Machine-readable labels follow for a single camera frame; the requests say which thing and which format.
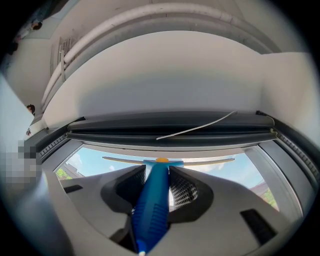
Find blue squeegee with brass blade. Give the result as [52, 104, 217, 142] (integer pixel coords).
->
[101, 156, 236, 256]

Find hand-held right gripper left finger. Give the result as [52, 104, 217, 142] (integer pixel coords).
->
[58, 164, 148, 255]

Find person's head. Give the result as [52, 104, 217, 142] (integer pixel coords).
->
[4, 138, 38, 186]

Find window with dark frame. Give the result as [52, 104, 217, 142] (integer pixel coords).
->
[23, 109, 320, 226]

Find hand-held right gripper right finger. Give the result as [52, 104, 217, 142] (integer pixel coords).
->
[149, 165, 301, 256]

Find white ventilation grille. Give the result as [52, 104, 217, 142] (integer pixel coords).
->
[49, 28, 80, 77]

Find white insulated pipe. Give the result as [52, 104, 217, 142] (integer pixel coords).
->
[40, 61, 66, 107]
[62, 3, 251, 65]

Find white plastic strip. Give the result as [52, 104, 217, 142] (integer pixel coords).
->
[155, 110, 238, 141]

